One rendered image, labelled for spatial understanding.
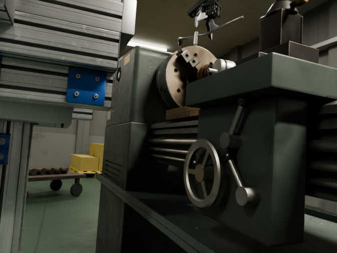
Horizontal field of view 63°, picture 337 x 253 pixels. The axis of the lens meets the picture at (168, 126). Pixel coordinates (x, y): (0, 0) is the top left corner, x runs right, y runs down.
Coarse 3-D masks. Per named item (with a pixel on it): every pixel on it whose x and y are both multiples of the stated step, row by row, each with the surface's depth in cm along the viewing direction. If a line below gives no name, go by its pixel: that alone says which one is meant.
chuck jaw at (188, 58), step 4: (180, 52) 125; (184, 52) 122; (188, 52) 122; (180, 56) 123; (184, 56) 122; (188, 56) 123; (180, 60) 125; (184, 60) 122; (188, 60) 122; (192, 60) 121; (196, 60) 122; (184, 64) 125; (188, 64) 122; (192, 64) 121; (196, 64) 122; (200, 64) 120; (188, 68) 124; (192, 68) 122; (196, 68) 120; (188, 72) 126; (192, 72) 124; (196, 72) 122
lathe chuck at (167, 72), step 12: (192, 48) 128; (204, 48) 131; (168, 60) 124; (204, 60) 130; (168, 72) 123; (180, 72) 125; (168, 84) 122; (180, 84) 125; (168, 96) 125; (180, 96) 124
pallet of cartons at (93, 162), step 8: (96, 144) 609; (96, 152) 602; (72, 160) 631; (80, 160) 559; (88, 160) 565; (96, 160) 573; (72, 168) 615; (80, 168) 556; (88, 168) 564; (96, 168) 573
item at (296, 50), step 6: (288, 42) 63; (294, 42) 64; (270, 48) 68; (276, 48) 66; (282, 48) 65; (288, 48) 63; (294, 48) 64; (300, 48) 64; (306, 48) 65; (312, 48) 66; (282, 54) 65; (288, 54) 63; (294, 54) 64; (300, 54) 64; (306, 54) 65; (312, 54) 66; (318, 54) 67; (306, 60) 65; (312, 60) 66
